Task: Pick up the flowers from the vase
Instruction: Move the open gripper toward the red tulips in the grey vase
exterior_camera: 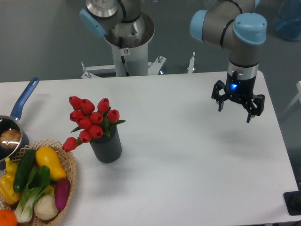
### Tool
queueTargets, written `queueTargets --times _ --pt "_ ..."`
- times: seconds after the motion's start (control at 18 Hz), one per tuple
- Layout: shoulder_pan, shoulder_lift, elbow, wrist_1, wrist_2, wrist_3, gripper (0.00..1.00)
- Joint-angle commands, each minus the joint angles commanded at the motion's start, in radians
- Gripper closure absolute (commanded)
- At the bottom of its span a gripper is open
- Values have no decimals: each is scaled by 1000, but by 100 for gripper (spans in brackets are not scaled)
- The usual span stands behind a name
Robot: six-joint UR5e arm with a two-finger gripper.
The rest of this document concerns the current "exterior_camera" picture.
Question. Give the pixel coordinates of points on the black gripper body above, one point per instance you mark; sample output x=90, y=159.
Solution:
x=239, y=91

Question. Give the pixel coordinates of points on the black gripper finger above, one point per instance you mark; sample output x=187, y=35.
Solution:
x=254, y=105
x=220, y=99

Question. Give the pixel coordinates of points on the dark grey ribbed vase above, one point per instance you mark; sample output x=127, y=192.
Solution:
x=108, y=149

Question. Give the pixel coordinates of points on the red tulip bouquet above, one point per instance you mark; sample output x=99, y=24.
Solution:
x=93, y=121

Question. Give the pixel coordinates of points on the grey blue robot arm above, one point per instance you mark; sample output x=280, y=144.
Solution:
x=232, y=26

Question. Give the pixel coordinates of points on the blue translucent container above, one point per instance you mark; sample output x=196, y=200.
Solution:
x=287, y=22

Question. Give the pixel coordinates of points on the black device at table edge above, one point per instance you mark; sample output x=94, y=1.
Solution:
x=293, y=202

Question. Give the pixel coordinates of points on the woven bamboo basket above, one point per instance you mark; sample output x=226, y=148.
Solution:
x=69, y=164

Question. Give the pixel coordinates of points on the purple eggplant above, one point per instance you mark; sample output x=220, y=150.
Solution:
x=61, y=192

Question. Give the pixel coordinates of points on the yellow squash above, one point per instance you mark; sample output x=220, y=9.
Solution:
x=47, y=156

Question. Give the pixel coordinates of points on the green bok choy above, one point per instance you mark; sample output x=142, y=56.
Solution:
x=38, y=180

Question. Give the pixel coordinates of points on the green cucumber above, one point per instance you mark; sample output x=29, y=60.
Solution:
x=23, y=170

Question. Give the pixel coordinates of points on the white garlic bulb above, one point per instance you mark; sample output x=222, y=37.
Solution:
x=45, y=208

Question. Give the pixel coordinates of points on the round bread in pot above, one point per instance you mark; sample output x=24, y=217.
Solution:
x=10, y=139

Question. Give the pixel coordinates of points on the yellow bell pepper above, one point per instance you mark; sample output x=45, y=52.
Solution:
x=6, y=184

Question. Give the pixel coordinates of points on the orange fruit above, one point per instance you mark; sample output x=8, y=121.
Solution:
x=7, y=218

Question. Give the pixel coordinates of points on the white frame at right edge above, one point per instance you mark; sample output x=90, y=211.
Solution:
x=293, y=105

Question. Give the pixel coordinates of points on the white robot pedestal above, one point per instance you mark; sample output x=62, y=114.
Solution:
x=129, y=44

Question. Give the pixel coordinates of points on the blue handled saucepan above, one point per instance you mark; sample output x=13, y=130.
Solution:
x=12, y=122

